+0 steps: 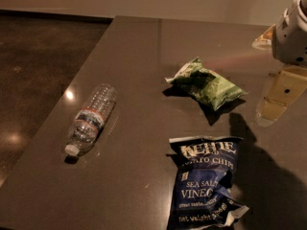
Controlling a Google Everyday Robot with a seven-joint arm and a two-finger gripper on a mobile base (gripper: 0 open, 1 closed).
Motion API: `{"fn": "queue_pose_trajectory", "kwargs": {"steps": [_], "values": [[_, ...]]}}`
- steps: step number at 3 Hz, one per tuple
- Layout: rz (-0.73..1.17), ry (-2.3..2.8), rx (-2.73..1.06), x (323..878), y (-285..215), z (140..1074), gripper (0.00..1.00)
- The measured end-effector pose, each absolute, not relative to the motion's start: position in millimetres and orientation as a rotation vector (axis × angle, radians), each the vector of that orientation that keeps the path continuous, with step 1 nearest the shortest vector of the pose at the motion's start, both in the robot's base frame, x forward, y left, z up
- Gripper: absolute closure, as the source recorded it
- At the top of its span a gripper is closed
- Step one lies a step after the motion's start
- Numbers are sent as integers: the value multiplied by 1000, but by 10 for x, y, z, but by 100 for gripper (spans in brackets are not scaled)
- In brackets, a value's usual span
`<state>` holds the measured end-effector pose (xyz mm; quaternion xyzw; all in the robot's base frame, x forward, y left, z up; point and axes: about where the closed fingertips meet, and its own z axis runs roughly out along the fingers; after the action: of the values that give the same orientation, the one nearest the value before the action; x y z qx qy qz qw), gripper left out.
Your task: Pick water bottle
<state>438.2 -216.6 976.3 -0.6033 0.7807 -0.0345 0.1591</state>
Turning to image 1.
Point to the blue Kettle chips bag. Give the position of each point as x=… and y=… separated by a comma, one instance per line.
x=201, y=195

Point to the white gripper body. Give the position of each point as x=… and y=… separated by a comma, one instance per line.
x=290, y=38

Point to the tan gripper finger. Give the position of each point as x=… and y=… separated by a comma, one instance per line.
x=264, y=41
x=280, y=90

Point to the clear plastic water bottle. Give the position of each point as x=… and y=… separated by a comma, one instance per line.
x=90, y=120

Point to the green chip bag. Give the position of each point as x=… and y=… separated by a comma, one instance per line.
x=204, y=85

